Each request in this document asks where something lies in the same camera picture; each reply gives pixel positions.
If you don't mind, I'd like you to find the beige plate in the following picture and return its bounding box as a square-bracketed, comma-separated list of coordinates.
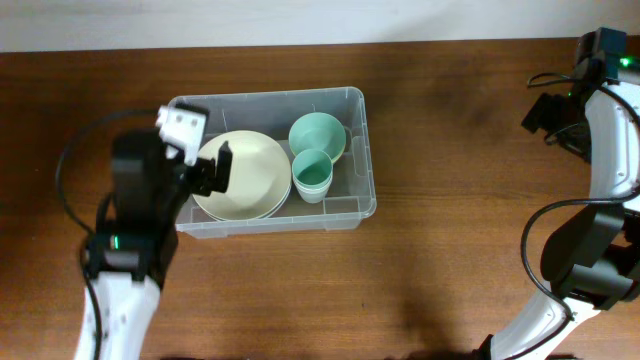
[194, 130, 291, 221]

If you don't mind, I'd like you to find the green cup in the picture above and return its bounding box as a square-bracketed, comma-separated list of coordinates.
[292, 149, 333, 189]

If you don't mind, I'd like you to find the mint green bowl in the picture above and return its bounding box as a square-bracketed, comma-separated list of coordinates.
[288, 112, 347, 158]

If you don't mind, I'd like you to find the cream cup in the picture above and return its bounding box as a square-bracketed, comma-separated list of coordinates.
[293, 176, 333, 204]

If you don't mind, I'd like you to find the yellow bowl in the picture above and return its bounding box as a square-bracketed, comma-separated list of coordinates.
[331, 144, 346, 164]

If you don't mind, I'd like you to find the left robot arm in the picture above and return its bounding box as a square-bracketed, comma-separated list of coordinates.
[74, 103, 233, 359]

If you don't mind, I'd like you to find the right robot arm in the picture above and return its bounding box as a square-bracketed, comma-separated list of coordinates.
[472, 27, 639, 360]

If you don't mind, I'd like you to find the clear plastic storage bin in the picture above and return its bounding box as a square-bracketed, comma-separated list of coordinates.
[169, 87, 377, 239]

